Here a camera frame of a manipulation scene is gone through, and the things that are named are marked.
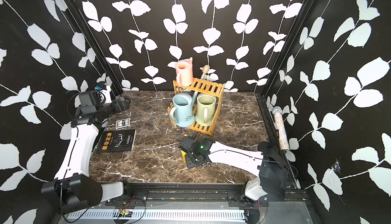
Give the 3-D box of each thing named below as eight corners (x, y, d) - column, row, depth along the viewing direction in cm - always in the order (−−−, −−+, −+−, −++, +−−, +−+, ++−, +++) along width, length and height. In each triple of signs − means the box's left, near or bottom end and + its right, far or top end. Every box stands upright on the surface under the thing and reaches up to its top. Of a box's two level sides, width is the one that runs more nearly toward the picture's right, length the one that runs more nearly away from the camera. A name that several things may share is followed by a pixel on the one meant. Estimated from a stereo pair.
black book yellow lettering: (98, 152, 91) (96, 151, 89) (106, 132, 100) (104, 131, 98) (132, 150, 92) (131, 149, 90) (136, 131, 101) (135, 129, 99)
